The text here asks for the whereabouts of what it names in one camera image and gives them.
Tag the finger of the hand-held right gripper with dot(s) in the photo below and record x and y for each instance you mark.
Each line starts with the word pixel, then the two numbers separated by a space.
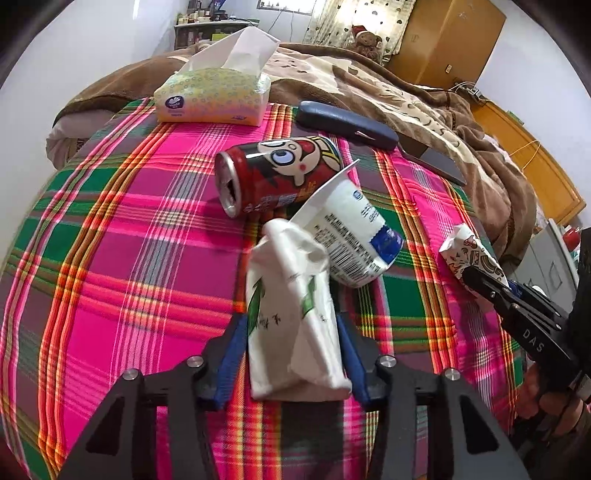
pixel 489 288
pixel 538 300

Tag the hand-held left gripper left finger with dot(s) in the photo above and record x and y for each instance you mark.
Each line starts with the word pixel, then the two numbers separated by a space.
pixel 231 357

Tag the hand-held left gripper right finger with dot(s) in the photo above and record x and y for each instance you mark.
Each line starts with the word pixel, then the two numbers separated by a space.
pixel 353 360

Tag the patterned paper wrapper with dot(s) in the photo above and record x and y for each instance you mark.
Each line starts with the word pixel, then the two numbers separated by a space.
pixel 461 251

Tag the white paper bag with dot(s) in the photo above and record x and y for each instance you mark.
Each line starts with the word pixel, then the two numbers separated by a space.
pixel 286 323

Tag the person's right hand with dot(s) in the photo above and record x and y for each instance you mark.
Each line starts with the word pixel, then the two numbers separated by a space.
pixel 554 410

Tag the grey metal cabinet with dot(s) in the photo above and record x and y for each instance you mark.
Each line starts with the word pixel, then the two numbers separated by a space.
pixel 551 263

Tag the small red object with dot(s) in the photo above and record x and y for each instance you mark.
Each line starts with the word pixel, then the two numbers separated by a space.
pixel 571 236

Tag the white yogurt cup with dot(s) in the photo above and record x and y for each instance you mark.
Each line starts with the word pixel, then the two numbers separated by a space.
pixel 351 230

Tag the black phone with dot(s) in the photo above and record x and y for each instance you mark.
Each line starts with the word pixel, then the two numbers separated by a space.
pixel 438 161

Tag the orange wooden bedside cabinet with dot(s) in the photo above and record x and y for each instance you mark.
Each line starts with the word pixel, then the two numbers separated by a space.
pixel 531 157

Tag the pink plaid blanket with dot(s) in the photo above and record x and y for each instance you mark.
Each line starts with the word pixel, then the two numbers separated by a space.
pixel 115 254

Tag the red soda can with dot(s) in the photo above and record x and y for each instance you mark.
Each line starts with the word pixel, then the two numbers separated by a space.
pixel 277 170

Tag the brown fleece blanket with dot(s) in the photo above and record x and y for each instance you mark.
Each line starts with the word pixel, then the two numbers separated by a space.
pixel 415 106

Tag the white power strip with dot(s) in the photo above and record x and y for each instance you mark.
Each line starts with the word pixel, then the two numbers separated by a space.
pixel 466 90

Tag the dark blue glasses case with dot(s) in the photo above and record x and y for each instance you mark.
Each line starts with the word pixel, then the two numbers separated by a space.
pixel 341 122

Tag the wooden wardrobe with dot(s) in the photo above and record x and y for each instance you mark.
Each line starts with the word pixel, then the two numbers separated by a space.
pixel 443 41

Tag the yellow tissue pack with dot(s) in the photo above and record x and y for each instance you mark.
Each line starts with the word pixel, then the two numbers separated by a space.
pixel 207 97

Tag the brown teddy bear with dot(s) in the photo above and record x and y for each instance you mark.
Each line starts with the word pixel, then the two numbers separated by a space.
pixel 367 44

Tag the heart print curtain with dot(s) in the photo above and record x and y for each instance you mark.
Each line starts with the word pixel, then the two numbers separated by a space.
pixel 369 14

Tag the shelf with bottles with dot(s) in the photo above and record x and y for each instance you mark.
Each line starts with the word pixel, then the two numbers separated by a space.
pixel 203 32

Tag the window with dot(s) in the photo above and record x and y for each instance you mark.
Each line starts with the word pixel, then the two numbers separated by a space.
pixel 286 4

